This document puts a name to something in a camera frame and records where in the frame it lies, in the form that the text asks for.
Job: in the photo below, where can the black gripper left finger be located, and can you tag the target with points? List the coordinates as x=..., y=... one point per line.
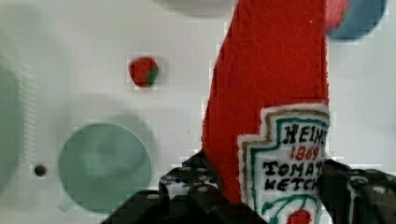
x=188, y=194

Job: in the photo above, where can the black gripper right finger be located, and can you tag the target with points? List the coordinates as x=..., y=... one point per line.
x=356, y=196

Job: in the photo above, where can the red plush ketchup bottle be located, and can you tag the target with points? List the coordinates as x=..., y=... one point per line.
x=267, y=117

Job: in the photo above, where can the green perforated strainer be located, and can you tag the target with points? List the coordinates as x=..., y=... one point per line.
x=10, y=126

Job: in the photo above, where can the blue bowl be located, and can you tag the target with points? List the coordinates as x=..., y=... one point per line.
x=361, y=19

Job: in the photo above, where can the green cup with handle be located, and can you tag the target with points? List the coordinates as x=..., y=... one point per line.
x=102, y=165

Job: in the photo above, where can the red plush strawberry on table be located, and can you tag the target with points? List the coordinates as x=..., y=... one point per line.
x=143, y=71

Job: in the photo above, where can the red strawberry in bowl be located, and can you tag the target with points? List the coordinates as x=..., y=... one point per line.
x=336, y=11

